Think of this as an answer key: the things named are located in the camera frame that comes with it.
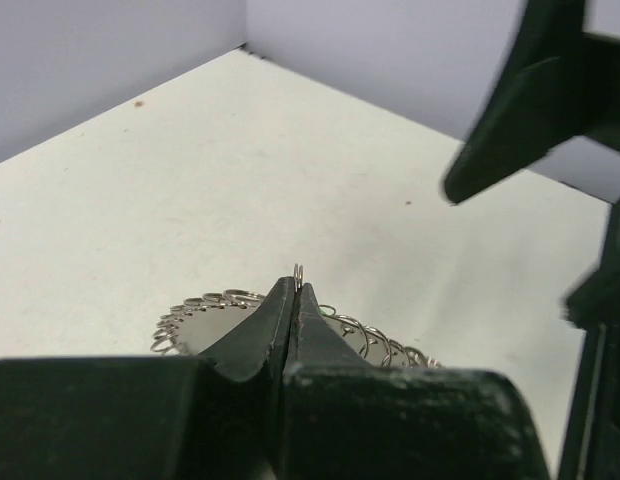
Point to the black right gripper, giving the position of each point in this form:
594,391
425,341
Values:
592,439

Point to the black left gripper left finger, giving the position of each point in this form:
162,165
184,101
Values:
257,346

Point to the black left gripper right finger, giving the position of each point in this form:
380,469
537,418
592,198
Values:
314,345

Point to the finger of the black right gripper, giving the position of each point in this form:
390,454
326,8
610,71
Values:
559,82

